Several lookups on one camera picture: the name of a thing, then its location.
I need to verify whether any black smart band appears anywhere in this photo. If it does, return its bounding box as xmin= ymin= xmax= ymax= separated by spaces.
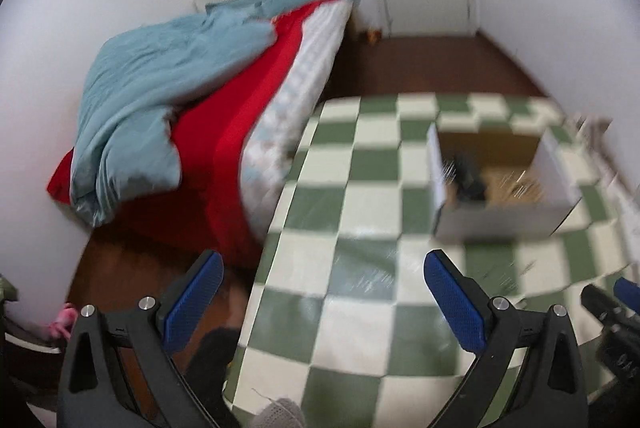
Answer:
xmin=451 ymin=153 xmax=487 ymax=203

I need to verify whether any thin silver charm bracelet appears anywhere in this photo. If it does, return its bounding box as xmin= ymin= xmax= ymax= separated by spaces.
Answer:
xmin=499 ymin=169 xmax=542 ymax=201

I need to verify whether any red bed sheet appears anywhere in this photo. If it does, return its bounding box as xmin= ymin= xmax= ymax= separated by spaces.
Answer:
xmin=47 ymin=0 xmax=335 ymax=267

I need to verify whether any green white checkered tablecloth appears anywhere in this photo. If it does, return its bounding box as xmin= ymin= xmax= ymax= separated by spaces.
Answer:
xmin=221 ymin=92 xmax=640 ymax=428

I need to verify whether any pink object on floor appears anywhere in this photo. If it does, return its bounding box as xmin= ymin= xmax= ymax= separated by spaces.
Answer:
xmin=47 ymin=303 xmax=79 ymax=341

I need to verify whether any white cardboard box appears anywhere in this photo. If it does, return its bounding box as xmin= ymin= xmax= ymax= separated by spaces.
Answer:
xmin=426 ymin=125 xmax=582 ymax=243

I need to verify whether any teal blue duvet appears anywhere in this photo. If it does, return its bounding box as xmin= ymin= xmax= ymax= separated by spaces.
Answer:
xmin=70 ymin=0 xmax=358 ymax=227

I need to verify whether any checkered pattern mattress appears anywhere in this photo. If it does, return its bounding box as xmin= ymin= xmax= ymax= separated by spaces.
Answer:
xmin=240 ymin=0 xmax=352 ymax=241

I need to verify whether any small orange bottle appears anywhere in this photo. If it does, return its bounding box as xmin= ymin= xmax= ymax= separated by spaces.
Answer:
xmin=367 ymin=29 xmax=382 ymax=45

